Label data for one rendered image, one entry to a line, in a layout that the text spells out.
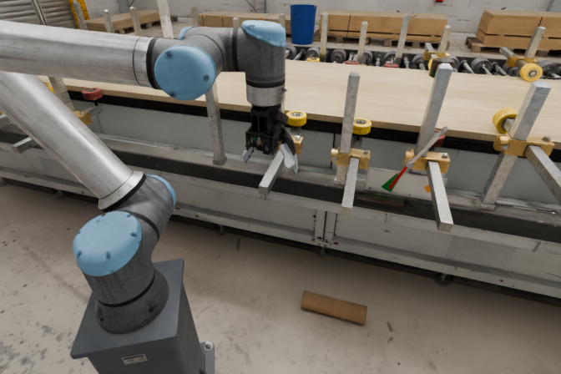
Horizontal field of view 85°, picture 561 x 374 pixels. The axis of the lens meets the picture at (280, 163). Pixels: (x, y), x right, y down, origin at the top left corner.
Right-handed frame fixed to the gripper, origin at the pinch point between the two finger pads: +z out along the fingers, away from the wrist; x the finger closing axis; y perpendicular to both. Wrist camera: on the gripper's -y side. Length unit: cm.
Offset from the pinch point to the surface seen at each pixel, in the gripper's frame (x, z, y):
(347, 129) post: 16.2, 0.4, -31.0
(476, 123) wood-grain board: 61, 4, -60
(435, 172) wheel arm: 45, 8, -25
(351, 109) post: 16.4, -6.9, -31.0
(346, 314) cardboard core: 28, 87, -20
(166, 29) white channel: -121, -10, -120
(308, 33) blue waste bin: -142, 72, -582
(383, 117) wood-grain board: 27, 4, -53
